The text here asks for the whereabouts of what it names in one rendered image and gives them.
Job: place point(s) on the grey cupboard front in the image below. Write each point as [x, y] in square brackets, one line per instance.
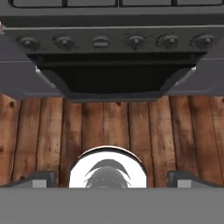
[17, 75]
[204, 75]

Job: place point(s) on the black oven door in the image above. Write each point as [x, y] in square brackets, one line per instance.
[116, 75]

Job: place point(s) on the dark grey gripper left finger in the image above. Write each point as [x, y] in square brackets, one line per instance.
[43, 176]

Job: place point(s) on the dark grey range cooker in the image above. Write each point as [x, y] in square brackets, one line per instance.
[113, 20]

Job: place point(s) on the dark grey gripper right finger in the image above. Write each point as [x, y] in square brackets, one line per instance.
[178, 176]

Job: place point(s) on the white round domed object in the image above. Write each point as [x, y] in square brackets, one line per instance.
[84, 172]

